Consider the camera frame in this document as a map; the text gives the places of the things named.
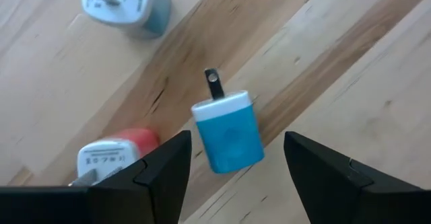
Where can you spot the teal and white wall charger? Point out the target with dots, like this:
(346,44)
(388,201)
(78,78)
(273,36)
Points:
(134,2)
(229,136)

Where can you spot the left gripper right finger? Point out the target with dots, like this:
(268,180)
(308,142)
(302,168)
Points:
(336,190)

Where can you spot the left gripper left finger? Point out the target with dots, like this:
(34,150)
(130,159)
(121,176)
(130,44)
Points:
(134,197)

